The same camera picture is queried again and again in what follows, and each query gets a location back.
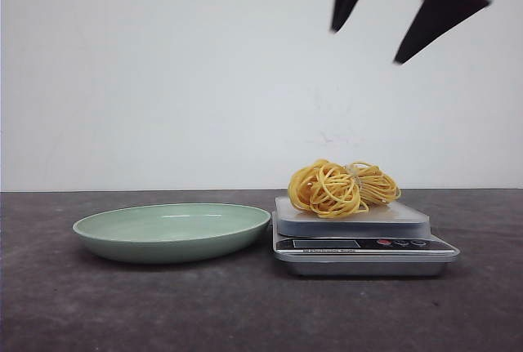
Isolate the yellow vermicelli noodle bundle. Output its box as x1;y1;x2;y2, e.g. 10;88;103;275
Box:
287;159;401;219

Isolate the pale green plate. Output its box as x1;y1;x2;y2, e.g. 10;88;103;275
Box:
73;203;271;264

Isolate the silver electronic kitchen scale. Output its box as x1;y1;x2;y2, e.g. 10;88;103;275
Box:
272;196;460;277

